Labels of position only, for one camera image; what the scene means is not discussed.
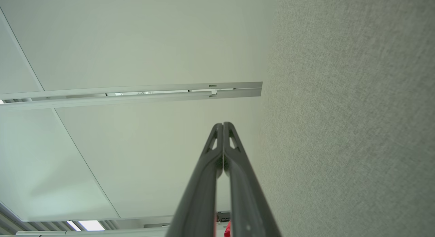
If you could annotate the grey fabric sofa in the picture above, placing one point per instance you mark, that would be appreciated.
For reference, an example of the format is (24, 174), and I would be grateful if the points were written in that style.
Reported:
(357, 111)

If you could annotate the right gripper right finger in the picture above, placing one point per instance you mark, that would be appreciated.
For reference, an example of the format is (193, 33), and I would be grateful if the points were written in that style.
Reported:
(248, 210)

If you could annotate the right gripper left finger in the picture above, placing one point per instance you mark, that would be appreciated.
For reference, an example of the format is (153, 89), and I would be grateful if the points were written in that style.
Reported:
(200, 203)

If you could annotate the ceiling light panel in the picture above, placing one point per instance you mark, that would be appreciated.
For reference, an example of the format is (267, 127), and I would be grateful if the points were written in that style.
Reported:
(90, 225)

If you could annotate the grey metal partition post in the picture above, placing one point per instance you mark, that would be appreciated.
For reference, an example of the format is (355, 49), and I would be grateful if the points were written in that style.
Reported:
(136, 88)
(136, 98)

